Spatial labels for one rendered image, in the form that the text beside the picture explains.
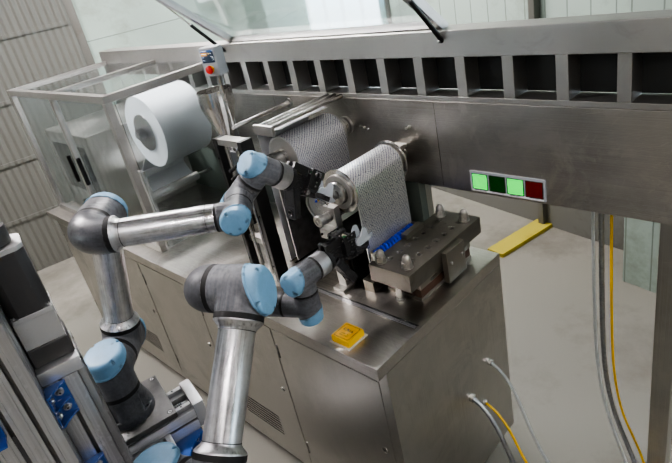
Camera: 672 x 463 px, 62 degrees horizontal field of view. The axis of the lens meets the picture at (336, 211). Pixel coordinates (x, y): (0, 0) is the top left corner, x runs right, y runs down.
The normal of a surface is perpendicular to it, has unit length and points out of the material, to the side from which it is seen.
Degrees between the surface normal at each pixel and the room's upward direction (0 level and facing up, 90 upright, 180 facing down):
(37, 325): 90
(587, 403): 0
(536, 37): 90
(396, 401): 90
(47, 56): 90
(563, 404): 0
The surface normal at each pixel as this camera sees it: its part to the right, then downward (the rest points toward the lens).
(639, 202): -0.68, 0.44
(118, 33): 0.55, 0.26
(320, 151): 0.72, 0.20
